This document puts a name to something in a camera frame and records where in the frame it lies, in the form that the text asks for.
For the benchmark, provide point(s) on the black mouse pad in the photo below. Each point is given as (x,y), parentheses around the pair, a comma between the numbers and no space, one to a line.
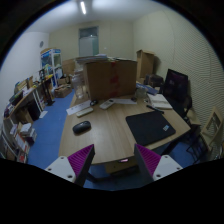
(150,127)

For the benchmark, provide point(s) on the small black object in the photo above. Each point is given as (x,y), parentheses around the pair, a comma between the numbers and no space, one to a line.
(93,102)

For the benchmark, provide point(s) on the grey door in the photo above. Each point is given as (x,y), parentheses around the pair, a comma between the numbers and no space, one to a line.
(88,41)

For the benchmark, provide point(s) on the glass display cabinet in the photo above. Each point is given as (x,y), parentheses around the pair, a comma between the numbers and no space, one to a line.
(51,59)

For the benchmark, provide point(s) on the large cardboard box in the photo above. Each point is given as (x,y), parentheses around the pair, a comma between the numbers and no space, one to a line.
(110,79)

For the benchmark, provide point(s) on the cardboard box on floor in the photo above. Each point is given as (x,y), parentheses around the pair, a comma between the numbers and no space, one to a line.
(62,91)

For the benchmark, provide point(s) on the white remote control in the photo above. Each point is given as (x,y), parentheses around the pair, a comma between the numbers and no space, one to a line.
(107,104)

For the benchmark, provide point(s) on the black office chair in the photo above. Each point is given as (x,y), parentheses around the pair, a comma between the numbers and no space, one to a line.
(175,90)

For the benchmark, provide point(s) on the tall cardboard box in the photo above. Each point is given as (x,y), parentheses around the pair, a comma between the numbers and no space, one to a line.
(145,62)

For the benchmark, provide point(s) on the open notebook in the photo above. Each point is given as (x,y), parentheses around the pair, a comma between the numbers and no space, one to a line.
(159,101)

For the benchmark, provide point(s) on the wooden chair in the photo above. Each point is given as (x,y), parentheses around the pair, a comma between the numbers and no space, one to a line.
(208,141)

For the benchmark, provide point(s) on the wooden shelf unit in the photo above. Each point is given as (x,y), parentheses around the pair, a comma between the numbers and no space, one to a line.
(24,108)

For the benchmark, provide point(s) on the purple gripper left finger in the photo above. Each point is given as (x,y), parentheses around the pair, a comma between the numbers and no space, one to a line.
(75,167)

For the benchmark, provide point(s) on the black computer mouse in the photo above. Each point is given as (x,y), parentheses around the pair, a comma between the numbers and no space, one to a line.
(81,127)

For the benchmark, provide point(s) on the black pen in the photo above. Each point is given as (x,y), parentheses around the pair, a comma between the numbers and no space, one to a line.
(155,109)

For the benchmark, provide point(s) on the white paper sheet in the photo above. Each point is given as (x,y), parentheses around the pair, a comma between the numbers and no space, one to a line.
(78,107)

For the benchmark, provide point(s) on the ceiling light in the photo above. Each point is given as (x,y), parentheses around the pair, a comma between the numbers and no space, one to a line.
(83,8)

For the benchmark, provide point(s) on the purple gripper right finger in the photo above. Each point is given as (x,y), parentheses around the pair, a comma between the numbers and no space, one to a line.
(154,166)

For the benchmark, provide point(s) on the transparent plastic container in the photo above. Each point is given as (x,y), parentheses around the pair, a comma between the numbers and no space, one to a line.
(78,84)

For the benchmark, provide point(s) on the white flat remote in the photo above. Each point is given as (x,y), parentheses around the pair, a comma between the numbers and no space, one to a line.
(84,112)

